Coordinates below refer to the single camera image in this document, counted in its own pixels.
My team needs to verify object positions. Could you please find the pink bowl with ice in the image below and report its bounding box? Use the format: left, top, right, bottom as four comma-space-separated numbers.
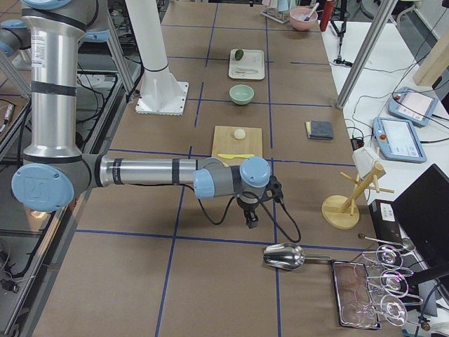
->
289, 7, 318, 31

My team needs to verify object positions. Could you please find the yellow plastic knife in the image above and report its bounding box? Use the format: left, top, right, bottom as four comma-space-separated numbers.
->
218, 153, 255, 159

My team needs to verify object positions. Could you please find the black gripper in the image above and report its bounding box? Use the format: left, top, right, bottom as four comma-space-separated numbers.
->
236, 192, 259, 229

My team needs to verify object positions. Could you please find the white steamed bun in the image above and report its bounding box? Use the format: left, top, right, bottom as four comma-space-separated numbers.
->
233, 128, 246, 140

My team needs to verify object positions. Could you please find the cream bear serving tray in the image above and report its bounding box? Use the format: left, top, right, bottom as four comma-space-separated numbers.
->
228, 48, 265, 81

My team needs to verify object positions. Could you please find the aluminium frame post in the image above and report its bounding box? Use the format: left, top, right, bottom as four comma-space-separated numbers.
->
335, 0, 398, 110

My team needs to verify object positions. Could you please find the wire rack of cups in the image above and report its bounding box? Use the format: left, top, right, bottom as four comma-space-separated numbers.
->
261, 0, 290, 24

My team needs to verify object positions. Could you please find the blue teach pendant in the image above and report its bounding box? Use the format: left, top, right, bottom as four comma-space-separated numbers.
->
388, 86, 437, 127
373, 117, 427, 163

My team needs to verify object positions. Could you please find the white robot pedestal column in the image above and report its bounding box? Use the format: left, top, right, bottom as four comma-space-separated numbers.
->
126, 0, 168, 72

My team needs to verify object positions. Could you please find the white ceramic spoon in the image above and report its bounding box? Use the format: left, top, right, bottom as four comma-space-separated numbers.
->
232, 67, 259, 74

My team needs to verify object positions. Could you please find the mint green bowl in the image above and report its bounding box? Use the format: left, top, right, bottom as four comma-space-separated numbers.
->
229, 84, 255, 105

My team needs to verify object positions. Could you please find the clear wine glass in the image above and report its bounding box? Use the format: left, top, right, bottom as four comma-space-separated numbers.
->
366, 270, 424, 305
340, 295, 408, 329
361, 244, 414, 277

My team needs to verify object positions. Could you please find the bamboo cutting board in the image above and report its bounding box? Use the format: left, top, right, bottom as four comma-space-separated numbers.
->
211, 126, 263, 166

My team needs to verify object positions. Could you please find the far blue teach pendant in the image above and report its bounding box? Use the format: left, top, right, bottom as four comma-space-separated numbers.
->
388, 86, 437, 127

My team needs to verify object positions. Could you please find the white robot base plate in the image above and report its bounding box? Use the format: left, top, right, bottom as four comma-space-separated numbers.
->
135, 71, 189, 116

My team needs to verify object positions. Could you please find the green avocado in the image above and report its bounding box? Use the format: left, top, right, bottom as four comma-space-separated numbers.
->
234, 49, 244, 60

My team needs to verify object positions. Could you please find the red cylinder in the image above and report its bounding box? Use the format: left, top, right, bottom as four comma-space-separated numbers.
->
319, 0, 335, 32

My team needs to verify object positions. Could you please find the grey folded cloth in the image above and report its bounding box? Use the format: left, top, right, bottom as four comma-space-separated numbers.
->
304, 120, 334, 140

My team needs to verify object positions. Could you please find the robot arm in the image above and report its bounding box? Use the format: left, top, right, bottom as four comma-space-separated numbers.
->
11, 1, 272, 228
1, 19, 31, 57

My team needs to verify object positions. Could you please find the steel scoop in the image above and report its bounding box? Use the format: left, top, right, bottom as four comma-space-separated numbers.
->
263, 242, 333, 271

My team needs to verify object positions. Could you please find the steel tube in bowl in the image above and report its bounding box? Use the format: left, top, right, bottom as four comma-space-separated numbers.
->
304, 3, 319, 21

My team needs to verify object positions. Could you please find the black tripod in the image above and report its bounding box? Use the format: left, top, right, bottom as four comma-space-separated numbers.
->
330, 0, 353, 67

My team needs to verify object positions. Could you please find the near blue teach pendant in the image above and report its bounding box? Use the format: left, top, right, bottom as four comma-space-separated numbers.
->
373, 117, 427, 163

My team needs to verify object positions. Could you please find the wooden mug tree stand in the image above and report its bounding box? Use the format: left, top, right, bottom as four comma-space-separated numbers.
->
321, 161, 394, 230

